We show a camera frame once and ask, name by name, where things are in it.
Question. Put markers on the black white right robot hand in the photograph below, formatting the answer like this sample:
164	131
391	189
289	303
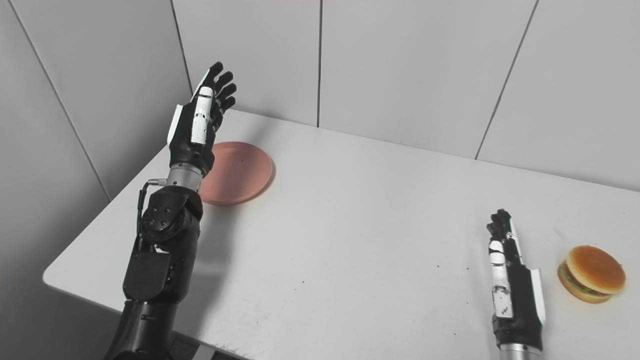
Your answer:
525	305

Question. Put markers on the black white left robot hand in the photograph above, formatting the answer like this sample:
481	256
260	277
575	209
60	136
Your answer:
187	150

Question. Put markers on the pink round plate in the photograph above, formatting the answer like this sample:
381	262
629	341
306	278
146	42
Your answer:
240	170

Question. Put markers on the toy hamburger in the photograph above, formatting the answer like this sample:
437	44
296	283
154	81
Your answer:
595	270

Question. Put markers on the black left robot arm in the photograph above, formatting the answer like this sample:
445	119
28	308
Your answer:
160	250

